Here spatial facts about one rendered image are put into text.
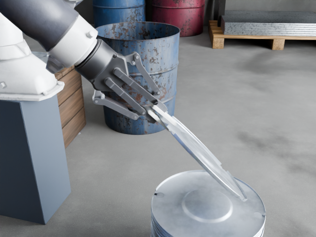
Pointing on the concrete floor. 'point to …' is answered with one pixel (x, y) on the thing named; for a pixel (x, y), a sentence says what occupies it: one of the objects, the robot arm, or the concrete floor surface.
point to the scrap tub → (167, 79)
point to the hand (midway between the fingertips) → (160, 115)
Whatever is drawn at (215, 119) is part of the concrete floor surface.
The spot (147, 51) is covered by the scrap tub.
